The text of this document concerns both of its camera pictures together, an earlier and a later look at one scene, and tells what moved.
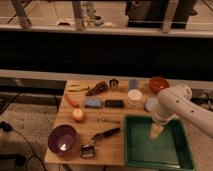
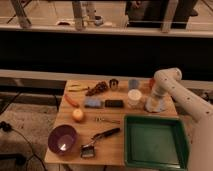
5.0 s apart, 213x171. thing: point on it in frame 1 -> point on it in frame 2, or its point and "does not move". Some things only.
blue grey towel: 151,103 does not move
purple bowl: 63,139 does not move
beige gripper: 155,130 -> 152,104
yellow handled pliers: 77,88 does not move
